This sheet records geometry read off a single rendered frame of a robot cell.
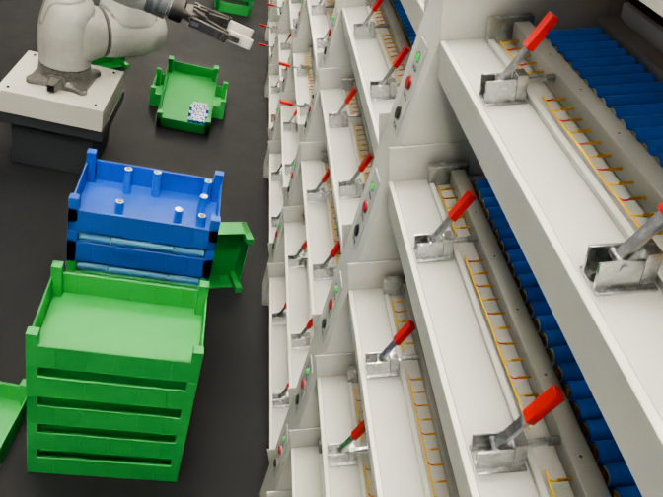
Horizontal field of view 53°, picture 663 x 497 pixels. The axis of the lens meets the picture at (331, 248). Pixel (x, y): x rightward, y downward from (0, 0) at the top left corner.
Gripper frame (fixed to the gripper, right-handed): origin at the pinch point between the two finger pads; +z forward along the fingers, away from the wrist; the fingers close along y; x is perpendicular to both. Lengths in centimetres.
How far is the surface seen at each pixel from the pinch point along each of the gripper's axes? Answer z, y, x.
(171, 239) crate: -5, 70, -22
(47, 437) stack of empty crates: -15, 100, -55
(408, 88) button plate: 10, 106, 40
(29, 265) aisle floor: -32, 37, -70
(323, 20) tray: 19.8, -6.4, 11.8
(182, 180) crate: -5, 50, -20
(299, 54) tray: 22.4, -28.5, -7.7
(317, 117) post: 19.1, 39.8, 3.1
